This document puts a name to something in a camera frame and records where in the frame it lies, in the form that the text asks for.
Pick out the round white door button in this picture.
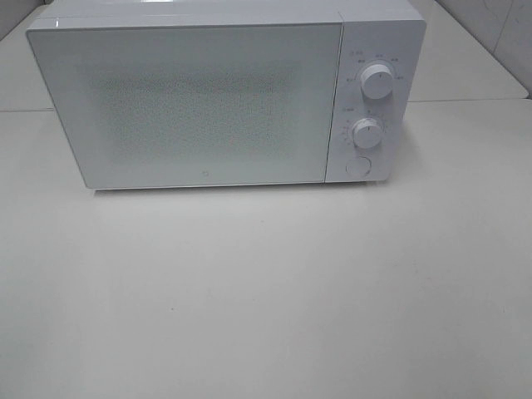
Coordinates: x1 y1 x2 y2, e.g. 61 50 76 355
345 156 372 179

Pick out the white timer knob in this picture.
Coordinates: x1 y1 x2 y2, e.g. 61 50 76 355
351 118 384 149

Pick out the white microwave door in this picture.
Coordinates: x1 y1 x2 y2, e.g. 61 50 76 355
27 24 342 190

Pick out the white microwave oven body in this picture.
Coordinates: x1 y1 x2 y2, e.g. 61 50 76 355
26 1 426 188

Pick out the upper white power knob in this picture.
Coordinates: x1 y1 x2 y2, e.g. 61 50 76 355
360 62 394 100

